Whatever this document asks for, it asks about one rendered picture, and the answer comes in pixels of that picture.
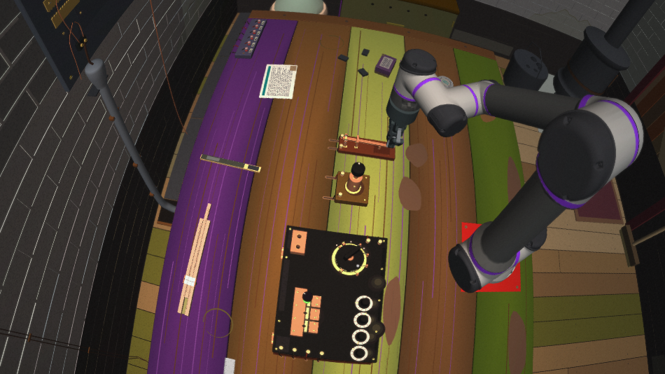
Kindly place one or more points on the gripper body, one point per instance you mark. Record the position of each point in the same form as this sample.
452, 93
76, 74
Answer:
401, 113

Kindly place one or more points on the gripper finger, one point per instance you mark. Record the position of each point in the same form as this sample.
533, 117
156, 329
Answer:
391, 136
399, 137

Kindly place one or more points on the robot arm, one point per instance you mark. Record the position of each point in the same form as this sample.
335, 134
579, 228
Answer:
587, 156

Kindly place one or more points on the red-brown key board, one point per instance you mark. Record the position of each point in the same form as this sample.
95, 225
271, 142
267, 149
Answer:
363, 148

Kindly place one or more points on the black commutator knob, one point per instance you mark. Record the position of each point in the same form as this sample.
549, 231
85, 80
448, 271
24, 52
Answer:
357, 169

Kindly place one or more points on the yellow rimmed galvanometer dial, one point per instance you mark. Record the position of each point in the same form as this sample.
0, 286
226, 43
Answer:
348, 259

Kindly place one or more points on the black bridge plug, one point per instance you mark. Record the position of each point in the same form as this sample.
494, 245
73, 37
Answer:
307, 297

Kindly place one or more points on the black bridge box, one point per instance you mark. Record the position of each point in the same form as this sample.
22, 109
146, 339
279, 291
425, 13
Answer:
337, 312

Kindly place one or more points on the copper plug block row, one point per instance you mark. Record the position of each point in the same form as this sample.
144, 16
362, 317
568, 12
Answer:
303, 319

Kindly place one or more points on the purple small box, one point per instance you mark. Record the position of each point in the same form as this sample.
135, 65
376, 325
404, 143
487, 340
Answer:
385, 64

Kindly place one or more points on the green cabinet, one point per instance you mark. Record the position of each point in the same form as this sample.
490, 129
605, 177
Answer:
400, 15

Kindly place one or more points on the white printed paper sheet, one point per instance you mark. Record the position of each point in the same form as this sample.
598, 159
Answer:
279, 80

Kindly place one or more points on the black short cylinder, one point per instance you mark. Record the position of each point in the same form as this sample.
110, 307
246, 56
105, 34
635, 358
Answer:
524, 67

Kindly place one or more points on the copper terminal block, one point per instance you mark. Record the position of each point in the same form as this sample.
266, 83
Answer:
298, 243

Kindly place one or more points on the pale dome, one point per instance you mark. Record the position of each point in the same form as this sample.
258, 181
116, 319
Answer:
298, 6

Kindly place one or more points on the black brass-ended ruler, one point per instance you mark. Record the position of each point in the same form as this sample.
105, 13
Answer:
231, 162

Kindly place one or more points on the dark terminal strip red buttons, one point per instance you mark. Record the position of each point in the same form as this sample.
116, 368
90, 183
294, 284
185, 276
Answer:
251, 37

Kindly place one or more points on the red flat sheet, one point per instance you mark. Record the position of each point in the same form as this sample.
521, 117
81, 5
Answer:
506, 280

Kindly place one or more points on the black large cylinder with pipe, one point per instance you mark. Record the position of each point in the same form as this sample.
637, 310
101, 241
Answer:
592, 57

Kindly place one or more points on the maroon mat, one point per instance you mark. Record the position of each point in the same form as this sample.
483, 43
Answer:
602, 209

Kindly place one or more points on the wooden slide rule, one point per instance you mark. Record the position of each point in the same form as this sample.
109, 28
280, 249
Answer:
194, 262

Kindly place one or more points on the grey pipe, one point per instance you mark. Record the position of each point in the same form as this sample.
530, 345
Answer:
122, 130

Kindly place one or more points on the white small card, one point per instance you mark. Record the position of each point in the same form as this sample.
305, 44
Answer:
229, 366

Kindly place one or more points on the dark wall panel brass plates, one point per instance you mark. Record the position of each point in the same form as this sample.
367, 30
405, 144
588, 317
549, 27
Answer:
47, 36

